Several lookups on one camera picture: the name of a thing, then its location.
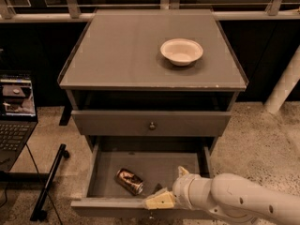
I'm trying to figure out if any black table leg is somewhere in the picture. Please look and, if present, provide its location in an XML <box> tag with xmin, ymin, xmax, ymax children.
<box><xmin>30</xmin><ymin>143</ymin><xmax>69</xmax><ymax>221</ymax></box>

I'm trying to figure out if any white paper bowl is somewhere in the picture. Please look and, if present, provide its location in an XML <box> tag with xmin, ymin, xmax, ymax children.
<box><xmin>160</xmin><ymin>38</ymin><xmax>203</xmax><ymax>67</ymax></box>

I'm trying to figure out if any grey drawer cabinet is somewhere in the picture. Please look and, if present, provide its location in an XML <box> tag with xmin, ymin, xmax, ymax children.
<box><xmin>59</xmin><ymin>9</ymin><xmax>248</xmax><ymax>151</ymax></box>

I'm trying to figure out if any white diagonal pole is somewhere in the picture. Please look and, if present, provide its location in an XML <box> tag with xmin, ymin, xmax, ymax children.
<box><xmin>264</xmin><ymin>46</ymin><xmax>300</xmax><ymax>113</ymax></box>

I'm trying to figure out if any round top drawer knob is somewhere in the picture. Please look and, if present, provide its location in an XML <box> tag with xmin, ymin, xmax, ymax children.
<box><xmin>149</xmin><ymin>122</ymin><xmax>157</xmax><ymax>130</ymax></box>

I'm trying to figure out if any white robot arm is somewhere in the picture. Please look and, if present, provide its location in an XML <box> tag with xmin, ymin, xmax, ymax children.
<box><xmin>142</xmin><ymin>167</ymin><xmax>300</xmax><ymax>225</ymax></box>

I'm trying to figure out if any metal window railing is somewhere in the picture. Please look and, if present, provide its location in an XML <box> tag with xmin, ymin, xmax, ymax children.
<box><xmin>0</xmin><ymin>0</ymin><xmax>300</xmax><ymax>23</ymax></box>

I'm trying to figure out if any grey top drawer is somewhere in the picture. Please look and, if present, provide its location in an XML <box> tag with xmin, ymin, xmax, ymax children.
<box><xmin>71</xmin><ymin>110</ymin><xmax>231</xmax><ymax>137</ymax></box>

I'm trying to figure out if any orange soda can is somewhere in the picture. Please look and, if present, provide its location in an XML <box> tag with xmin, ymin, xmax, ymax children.
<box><xmin>115</xmin><ymin>168</ymin><xmax>143</xmax><ymax>196</ymax></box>

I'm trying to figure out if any grey open middle drawer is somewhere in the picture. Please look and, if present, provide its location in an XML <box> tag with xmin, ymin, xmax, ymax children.
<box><xmin>71</xmin><ymin>142</ymin><xmax>213</xmax><ymax>219</ymax></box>

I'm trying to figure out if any black laptop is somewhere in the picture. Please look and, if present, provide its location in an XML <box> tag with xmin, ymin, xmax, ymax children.
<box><xmin>0</xmin><ymin>70</ymin><xmax>38</xmax><ymax>172</ymax></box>

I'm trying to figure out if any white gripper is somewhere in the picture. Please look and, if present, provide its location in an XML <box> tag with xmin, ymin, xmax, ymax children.
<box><xmin>143</xmin><ymin>166</ymin><xmax>202</xmax><ymax>210</ymax></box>

